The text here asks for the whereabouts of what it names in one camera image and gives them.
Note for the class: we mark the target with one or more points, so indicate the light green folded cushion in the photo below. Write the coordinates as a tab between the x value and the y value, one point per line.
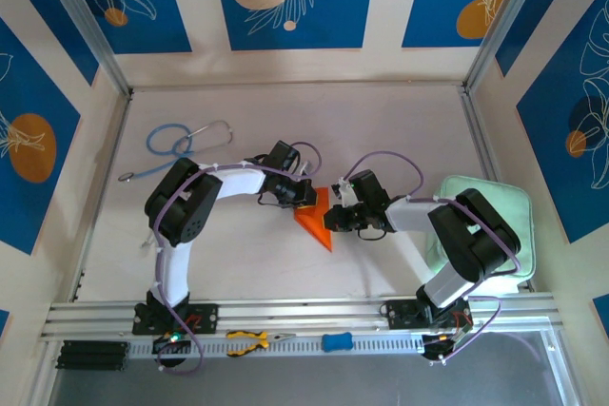
521	208

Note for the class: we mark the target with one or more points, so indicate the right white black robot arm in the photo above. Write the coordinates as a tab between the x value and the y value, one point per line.
414	216

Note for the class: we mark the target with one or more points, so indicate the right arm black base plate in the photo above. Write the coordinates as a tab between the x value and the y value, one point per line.
399	313

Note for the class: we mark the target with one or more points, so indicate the blue bone-shaped sponge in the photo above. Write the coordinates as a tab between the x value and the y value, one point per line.
337	342

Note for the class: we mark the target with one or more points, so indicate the aluminium side rail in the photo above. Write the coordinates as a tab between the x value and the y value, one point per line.
109	159
483	140

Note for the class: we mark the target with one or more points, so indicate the right black controller board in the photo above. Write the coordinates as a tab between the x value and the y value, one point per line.
442	346

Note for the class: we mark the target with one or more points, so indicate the aluminium front rail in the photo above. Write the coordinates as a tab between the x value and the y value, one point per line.
309	313

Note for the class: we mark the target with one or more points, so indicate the black controller board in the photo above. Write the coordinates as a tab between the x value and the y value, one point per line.
442	346
171	339

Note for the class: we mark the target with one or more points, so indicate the left black controller board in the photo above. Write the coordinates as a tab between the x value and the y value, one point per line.
171	339

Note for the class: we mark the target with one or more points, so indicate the black ribbed block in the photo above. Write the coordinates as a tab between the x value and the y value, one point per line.
92	356

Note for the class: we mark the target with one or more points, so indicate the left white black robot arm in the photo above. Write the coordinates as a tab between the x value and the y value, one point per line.
238	182

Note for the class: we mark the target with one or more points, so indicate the aluminium frame post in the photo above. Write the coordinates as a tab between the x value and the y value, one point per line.
85	21
505	21

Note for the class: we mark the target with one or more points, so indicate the orange square paper sheet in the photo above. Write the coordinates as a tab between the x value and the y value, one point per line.
314	225

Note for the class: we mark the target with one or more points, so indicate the blue tube stethoscope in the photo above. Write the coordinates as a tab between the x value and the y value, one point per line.
126	177

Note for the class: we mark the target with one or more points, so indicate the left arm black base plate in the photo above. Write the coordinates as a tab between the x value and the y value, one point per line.
207	318

